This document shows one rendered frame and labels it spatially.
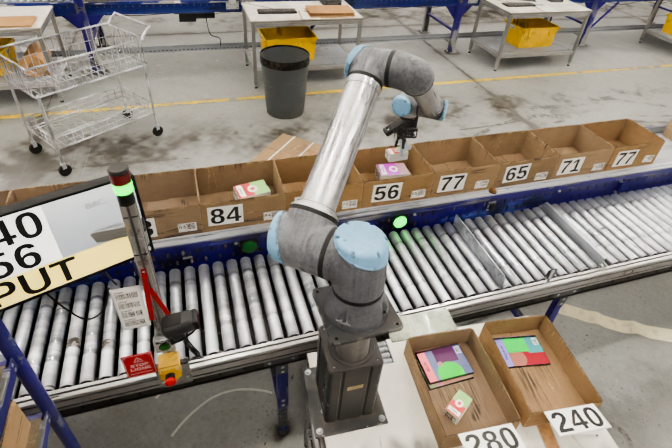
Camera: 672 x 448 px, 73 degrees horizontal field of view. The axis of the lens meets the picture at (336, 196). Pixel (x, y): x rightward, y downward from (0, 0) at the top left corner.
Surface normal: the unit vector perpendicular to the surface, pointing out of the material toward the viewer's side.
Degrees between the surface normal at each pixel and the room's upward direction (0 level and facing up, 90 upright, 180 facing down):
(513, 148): 89
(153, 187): 89
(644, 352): 0
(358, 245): 4
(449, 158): 89
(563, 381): 0
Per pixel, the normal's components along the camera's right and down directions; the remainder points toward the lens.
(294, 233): -0.22, -0.34
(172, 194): 0.29, 0.58
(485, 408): 0.07, -0.79
